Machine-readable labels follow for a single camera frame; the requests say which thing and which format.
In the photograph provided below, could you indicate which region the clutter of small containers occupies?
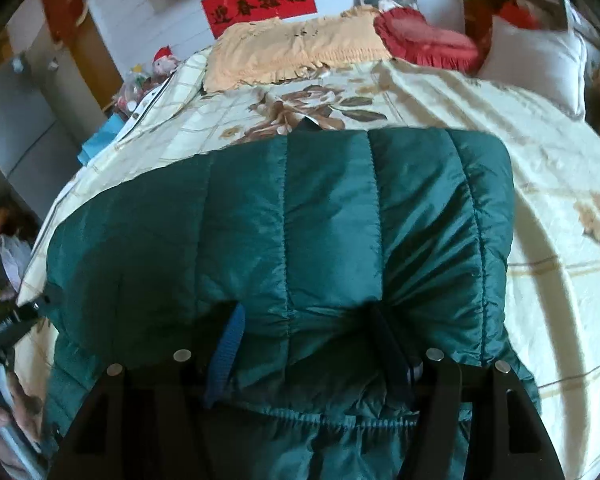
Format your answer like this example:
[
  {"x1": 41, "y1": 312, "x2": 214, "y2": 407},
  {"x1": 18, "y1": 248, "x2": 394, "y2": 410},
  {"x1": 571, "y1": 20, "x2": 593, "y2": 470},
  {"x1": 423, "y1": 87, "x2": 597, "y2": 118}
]
[{"x1": 112, "y1": 62, "x2": 173, "y2": 116}]

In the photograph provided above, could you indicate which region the red cloth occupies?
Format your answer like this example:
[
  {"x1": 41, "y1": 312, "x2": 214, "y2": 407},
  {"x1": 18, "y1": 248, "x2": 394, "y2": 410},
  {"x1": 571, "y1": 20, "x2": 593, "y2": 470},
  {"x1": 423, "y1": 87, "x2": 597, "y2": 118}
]
[{"x1": 495, "y1": 0, "x2": 541, "y2": 31}]

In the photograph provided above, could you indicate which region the white plastic bag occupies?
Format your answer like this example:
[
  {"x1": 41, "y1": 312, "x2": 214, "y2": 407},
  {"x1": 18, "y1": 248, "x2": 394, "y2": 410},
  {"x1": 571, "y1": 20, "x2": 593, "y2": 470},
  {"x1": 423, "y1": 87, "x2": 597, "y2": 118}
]
[{"x1": 0, "y1": 234, "x2": 33, "y2": 291}]

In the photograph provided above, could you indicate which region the red fringed pillow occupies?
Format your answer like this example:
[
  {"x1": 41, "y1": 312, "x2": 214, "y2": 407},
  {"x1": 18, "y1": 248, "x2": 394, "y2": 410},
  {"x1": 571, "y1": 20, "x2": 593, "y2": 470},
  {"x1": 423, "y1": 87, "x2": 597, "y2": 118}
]
[{"x1": 373, "y1": 7, "x2": 483, "y2": 73}]

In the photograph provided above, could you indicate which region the wooden door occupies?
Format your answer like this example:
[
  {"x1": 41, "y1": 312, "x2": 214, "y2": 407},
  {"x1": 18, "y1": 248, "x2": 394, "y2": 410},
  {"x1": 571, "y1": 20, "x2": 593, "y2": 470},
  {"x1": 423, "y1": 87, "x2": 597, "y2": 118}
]
[{"x1": 40, "y1": 0, "x2": 126, "y2": 111}]

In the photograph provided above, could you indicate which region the pink plush toy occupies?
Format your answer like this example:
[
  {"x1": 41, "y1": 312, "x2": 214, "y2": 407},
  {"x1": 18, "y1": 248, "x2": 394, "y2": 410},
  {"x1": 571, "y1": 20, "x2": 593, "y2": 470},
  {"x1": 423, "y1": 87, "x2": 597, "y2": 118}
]
[{"x1": 151, "y1": 46, "x2": 181, "y2": 78}]

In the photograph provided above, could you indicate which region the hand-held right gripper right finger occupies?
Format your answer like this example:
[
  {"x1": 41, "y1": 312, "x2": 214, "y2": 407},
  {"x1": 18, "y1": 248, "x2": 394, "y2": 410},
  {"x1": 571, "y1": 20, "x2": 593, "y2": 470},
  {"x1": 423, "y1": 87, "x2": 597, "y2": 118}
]
[{"x1": 370, "y1": 304, "x2": 566, "y2": 480}]

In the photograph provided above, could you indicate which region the person's left hand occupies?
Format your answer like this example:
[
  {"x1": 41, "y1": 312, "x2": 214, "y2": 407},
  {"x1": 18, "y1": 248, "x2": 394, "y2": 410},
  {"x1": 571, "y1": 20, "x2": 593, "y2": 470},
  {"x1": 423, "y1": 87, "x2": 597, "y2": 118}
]
[{"x1": 0, "y1": 372, "x2": 47, "y2": 461}]

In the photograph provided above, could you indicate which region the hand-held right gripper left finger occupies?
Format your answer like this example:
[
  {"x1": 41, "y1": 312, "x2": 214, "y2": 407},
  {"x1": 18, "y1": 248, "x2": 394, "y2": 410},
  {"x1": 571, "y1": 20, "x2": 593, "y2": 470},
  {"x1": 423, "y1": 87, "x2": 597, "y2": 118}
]
[{"x1": 47, "y1": 304, "x2": 247, "y2": 480}]

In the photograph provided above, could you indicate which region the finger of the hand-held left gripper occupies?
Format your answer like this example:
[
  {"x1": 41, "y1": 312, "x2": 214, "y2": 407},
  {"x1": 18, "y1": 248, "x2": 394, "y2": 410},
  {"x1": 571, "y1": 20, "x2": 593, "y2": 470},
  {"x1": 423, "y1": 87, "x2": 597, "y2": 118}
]
[{"x1": 11, "y1": 294, "x2": 52, "y2": 328}]

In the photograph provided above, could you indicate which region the red wall banner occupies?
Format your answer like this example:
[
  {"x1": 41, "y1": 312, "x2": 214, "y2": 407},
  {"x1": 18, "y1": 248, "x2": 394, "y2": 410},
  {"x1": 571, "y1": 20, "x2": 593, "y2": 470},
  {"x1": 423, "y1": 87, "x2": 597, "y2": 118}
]
[{"x1": 201, "y1": 0, "x2": 318, "y2": 38}]

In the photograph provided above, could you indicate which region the light blue box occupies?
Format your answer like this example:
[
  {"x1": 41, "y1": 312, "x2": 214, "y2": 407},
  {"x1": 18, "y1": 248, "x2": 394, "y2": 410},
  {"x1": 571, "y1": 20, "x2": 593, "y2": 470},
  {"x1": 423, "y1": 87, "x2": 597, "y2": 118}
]
[{"x1": 78, "y1": 115, "x2": 126, "y2": 166}]

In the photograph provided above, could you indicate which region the white pillow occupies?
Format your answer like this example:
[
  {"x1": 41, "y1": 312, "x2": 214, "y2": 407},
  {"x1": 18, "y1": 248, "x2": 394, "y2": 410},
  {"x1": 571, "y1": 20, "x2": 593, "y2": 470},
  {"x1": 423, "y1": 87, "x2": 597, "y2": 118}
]
[{"x1": 477, "y1": 15, "x2": 588, "y2": 121}]

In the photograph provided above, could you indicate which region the grey wardrobe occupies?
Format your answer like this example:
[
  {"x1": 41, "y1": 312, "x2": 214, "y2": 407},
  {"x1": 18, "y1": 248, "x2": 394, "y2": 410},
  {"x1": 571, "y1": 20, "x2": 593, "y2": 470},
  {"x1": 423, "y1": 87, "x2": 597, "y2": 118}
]
[{"x1": 0, "y1": 65, "x2": 81, "y2": 221}]

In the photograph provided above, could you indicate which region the dark green quilted jacket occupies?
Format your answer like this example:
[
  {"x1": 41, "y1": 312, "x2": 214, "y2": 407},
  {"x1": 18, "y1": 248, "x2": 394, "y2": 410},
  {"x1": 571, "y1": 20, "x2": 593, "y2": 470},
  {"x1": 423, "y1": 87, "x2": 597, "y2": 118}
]
[{"x1": 42, "y1": 116, "x2": 541, "y2": 480}]

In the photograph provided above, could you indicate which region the beige fringed pillow cover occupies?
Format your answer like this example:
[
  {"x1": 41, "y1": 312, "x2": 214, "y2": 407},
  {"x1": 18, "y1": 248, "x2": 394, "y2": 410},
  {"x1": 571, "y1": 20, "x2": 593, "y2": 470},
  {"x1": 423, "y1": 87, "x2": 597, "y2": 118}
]
[{"x1": 202, "y1": 5, "x2": 396, "y2": 93}]

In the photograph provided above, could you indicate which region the cream floral plaid blanket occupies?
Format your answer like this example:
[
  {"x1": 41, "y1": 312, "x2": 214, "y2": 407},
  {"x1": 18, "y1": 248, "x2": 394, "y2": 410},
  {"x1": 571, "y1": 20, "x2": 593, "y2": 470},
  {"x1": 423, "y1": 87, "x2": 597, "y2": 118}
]
[{"x1": 15, "y1": 52, "x2": 600, "y2": 480}]

